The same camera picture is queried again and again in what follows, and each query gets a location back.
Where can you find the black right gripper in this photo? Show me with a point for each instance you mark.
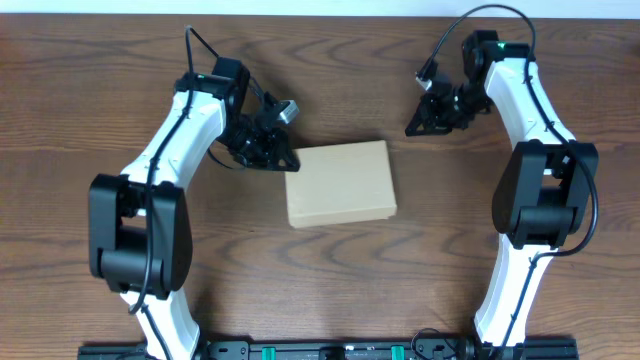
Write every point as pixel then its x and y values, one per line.
pixel 438 110

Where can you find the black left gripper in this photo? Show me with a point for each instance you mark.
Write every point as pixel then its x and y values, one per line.
pixel 265 145

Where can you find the brown cardboard box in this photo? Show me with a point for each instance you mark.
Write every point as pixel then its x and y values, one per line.
pixel 339 184

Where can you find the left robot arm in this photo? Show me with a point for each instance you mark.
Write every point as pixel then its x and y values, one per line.
pixel 140 240

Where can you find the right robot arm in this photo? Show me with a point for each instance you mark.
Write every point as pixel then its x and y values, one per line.
pixel 542 195

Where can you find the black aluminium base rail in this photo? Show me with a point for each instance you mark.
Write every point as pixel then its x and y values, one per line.
pixel 423 346

